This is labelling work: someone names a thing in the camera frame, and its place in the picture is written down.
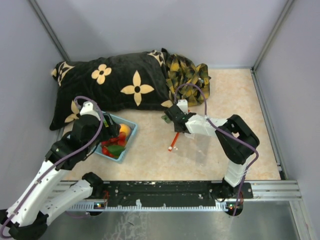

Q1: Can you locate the black floral pillow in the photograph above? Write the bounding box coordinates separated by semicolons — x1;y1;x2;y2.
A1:
49;49;173;131

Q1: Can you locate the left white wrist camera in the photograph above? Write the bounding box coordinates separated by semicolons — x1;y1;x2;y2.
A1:
79;101;101;121

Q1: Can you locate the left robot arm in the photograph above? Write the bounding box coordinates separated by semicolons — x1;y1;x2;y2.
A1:
0;112;120;240

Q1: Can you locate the orange peach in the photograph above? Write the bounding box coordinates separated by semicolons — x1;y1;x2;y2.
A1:
119;123;132;137

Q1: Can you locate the yellow plaid shirt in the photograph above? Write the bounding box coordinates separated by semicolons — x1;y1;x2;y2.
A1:
165;54;211;107

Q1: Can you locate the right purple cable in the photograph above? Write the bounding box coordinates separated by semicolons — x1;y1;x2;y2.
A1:
173;83;260;201

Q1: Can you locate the clear zip bag orange zipper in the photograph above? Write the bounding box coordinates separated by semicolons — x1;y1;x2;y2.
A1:
167;132;211;167

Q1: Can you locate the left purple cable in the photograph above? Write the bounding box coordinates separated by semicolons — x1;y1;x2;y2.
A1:
0;96;105;238

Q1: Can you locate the purple cable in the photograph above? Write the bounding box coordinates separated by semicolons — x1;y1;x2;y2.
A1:
0;96;105;238
173;83;260;201

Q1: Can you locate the small green fabric leaf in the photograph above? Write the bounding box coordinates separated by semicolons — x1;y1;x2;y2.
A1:
161;114;172;124

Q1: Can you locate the light blue plastic basket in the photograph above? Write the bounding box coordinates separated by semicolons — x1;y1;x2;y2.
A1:
94;114;138;164

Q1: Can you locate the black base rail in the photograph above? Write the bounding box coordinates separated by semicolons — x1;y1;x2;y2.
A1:
87;180;253;208

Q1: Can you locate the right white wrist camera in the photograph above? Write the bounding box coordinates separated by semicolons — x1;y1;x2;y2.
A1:
176;99;188;114

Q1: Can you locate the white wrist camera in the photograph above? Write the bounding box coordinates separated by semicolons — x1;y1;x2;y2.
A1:
176;99;188;114
79;101;101;121

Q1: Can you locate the red cherry tomato bunch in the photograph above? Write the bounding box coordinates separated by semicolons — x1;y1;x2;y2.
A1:
100;131;127;159

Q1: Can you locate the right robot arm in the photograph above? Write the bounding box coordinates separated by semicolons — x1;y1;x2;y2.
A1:
164;104;260;199

